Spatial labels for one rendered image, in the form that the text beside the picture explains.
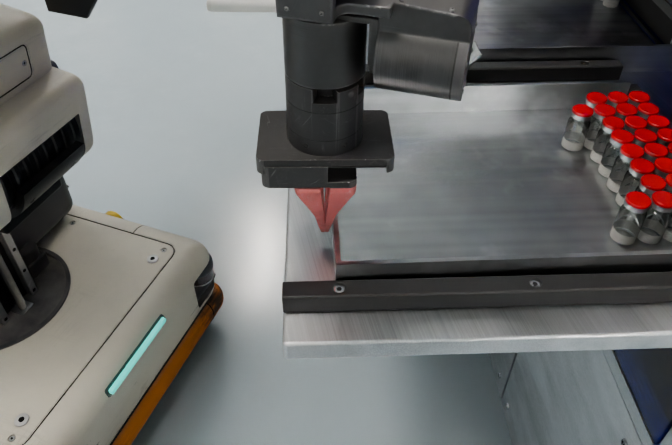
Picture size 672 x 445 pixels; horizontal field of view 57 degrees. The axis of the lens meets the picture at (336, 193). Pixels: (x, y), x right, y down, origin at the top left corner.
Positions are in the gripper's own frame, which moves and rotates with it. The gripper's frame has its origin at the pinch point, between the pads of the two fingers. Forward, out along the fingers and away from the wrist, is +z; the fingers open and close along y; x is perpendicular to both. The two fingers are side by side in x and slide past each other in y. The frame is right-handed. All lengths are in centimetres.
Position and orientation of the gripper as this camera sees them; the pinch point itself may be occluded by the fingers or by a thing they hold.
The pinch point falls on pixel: (324, 220)
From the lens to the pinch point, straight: 53.3
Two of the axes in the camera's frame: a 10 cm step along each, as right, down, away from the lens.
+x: -0.3, -6.6, 7.5
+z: -0.1, 7.5, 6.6
